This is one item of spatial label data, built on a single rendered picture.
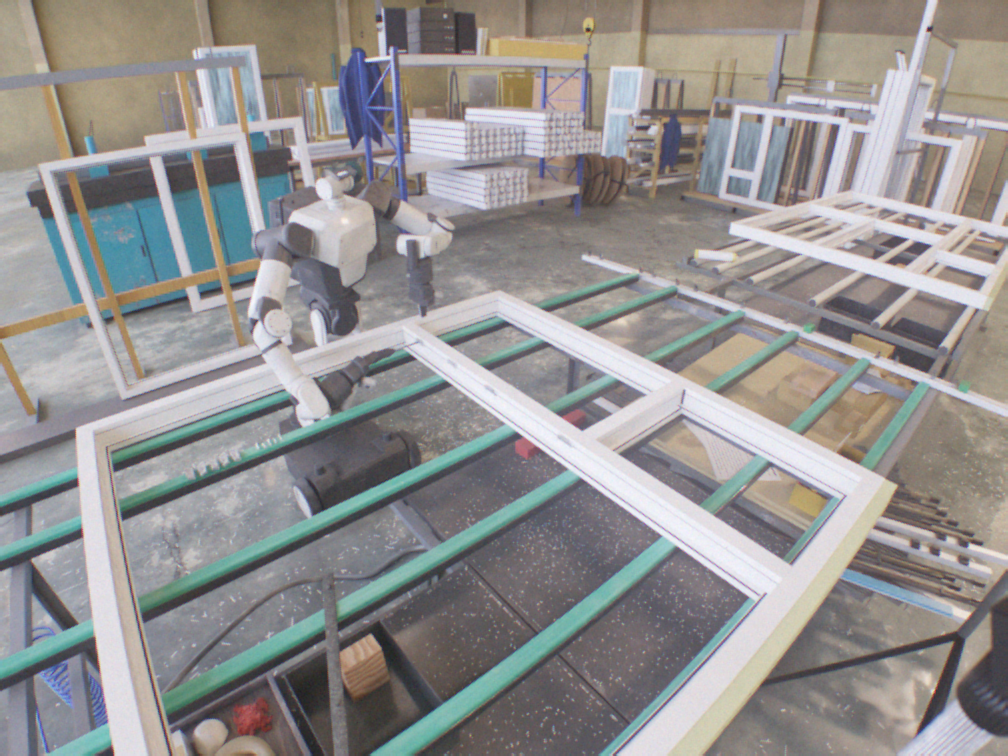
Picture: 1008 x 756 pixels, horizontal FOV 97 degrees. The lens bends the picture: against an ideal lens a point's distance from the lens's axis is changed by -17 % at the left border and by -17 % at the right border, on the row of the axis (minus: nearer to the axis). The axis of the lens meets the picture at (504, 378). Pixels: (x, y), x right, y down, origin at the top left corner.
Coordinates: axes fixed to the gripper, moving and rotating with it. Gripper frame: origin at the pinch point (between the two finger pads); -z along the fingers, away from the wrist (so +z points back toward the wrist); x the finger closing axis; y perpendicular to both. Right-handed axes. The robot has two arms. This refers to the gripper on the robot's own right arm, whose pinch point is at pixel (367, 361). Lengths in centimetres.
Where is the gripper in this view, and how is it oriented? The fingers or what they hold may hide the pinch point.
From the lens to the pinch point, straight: 167.2
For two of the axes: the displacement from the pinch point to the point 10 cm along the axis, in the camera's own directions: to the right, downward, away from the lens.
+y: -6.9, -7.2, -0.7
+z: -5.7, 6.1, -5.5
